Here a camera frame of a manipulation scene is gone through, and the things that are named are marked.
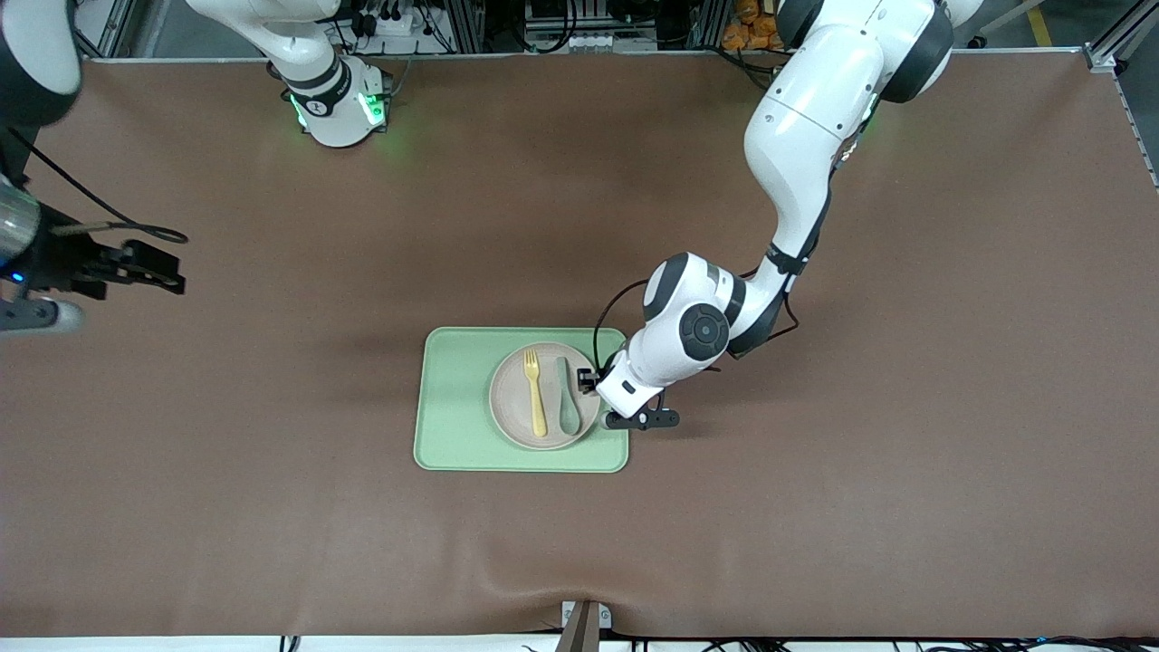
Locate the yellow plastic fork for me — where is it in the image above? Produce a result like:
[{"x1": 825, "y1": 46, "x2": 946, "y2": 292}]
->
[{"x1": 523, "y1": 350, "x2": 550, "y2": 439}]

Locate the round beige plate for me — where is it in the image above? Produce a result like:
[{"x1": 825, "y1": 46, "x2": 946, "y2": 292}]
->
[{"x1": 489, "y1": 341, "x2": 603, "y2": 451}]

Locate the green plastic spoon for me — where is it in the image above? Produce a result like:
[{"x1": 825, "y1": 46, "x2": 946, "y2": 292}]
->
[{"x1": 555, "y1": 356, "x2": 583, "y2": 436}]

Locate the light green rectangular tray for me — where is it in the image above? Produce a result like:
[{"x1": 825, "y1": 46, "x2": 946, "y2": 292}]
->
[{"x1": 414, "y1": 327, "x2": 630, "y2": 474}]

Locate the brown table cover mat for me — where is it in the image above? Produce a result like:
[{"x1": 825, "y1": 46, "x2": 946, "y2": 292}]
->
[{"x1": 0, "y1": 50, "x2": 1159, "y2": 639}]

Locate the white connector block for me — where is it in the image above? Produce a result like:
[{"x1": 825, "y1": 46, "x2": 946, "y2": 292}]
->
[{"x1": 523, "y1": 32, "x2": 626, "y2": 53}]

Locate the white power strip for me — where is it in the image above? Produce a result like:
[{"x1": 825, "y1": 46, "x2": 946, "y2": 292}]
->
[{"x1": 353, "y1": 9, "x2": 431, "y2": 39}]

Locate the orange packaged items pile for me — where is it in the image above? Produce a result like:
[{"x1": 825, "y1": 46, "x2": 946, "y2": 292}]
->
[{"x1": 722, "y1": 0, "x2": 781, "y2": 51}]

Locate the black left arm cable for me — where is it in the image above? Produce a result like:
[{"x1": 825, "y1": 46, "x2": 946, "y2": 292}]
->
[{"x1": 593, "y1": 136, "x2": 857, "y2": 368}]

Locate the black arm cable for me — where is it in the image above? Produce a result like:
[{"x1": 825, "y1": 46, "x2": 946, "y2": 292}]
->
[
  {"x1": 9, "y1": 127, "x2": 188, "y2": 245},
  {"x1": 593, "y1": 136, "x2": 857, "y2": 368}
]

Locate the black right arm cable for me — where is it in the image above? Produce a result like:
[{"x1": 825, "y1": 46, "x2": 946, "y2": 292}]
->
[{"x1": 9, "y1": 127, "x2": 188, "y2": 245}]

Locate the aluminium frame post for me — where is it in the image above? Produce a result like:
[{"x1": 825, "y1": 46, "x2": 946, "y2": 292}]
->
[
  {"x1": 1084, "y1": 0, "x2": 1159, "y2": 73},
  {"x1": 77, "y1": 0, "x2": 137, "y2": 60}
]

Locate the metal table clamp bracket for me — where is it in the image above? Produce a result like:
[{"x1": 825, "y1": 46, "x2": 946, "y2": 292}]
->
[{"x1": 560, "y1": 599, "x2": 613, "y2": 652}]

